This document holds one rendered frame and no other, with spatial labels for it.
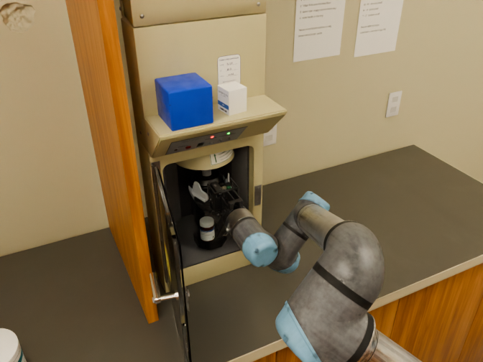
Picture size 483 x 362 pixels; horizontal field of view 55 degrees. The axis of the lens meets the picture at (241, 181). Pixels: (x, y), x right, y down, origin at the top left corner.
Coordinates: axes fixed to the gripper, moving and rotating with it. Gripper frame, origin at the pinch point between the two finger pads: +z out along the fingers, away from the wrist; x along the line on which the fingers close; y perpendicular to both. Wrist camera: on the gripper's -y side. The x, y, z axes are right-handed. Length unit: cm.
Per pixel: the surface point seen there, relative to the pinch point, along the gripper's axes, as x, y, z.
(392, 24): -95, 27, 37
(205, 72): 1.9, 36.7, -5.9
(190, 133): 10.6, 28.3, -17.6
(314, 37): -58, 26, 36
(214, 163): -0.1, 10.7, -5.5
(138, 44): 17.1, 45.4, -5.5
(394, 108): -104, -10, 34
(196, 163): 4.4, 10.9, -3.8
